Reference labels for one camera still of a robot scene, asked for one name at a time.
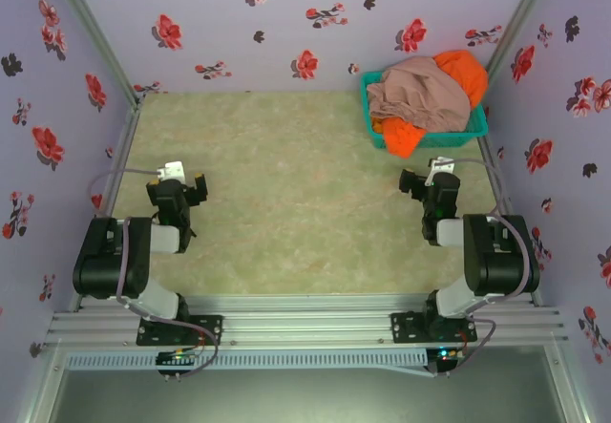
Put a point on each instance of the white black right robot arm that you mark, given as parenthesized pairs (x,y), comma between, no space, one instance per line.
(501,260)

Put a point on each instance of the red-orange shorts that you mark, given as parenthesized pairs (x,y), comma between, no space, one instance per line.
(403,139)

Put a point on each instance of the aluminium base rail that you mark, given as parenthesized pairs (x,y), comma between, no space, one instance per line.
(305,320)

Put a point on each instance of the light orange shorts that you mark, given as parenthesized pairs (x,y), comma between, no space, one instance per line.
(463,77)

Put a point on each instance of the aluminium lower frame bar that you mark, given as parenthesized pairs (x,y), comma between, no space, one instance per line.
(40,389)
(570,389)

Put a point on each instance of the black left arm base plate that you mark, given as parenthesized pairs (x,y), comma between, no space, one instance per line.
(210,330)

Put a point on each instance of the aluminium side rail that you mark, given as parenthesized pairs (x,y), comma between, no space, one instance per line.
(121,155)
(487,155)

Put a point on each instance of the aluminium corner post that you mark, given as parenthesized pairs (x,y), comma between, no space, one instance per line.
(95,31)
(518,27)

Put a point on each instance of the pink shorts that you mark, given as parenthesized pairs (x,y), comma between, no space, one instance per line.
(420,93)

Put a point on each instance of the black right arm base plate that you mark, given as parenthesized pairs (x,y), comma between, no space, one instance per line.
(406,327)

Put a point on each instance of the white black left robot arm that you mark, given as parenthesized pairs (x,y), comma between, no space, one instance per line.
(110,260)

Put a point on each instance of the teal plastic basket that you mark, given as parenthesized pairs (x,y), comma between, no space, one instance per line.
(429,140)

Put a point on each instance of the grey metal panel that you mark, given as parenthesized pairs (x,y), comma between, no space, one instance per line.
(305,399)

